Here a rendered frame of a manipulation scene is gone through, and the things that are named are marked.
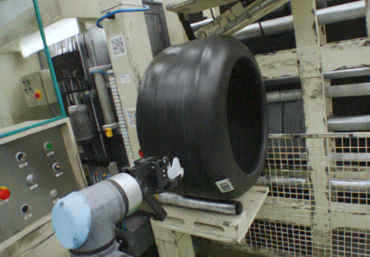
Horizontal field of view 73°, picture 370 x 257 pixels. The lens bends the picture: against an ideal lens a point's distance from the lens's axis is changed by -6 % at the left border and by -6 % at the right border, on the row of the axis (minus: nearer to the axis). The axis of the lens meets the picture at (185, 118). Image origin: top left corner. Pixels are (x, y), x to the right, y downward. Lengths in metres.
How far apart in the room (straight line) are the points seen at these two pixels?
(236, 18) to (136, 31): 0.44
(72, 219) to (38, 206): 0.74
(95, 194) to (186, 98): 0.34
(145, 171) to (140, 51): 0.58
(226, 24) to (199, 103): 0.63
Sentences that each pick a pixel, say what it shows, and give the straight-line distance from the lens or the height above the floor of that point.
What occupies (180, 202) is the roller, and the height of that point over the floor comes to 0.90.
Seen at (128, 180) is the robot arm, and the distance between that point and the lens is 0.57.
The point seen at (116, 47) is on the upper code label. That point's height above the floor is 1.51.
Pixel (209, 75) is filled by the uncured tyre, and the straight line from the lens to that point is 0.73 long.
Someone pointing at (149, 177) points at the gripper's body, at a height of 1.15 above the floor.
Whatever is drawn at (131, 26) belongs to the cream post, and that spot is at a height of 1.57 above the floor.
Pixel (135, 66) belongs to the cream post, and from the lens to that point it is 1.05.
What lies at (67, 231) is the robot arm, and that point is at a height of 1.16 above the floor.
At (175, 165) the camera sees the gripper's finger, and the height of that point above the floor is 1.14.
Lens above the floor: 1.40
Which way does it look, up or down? 12 degrees down
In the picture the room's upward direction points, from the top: 11 degrees counter-clockwise
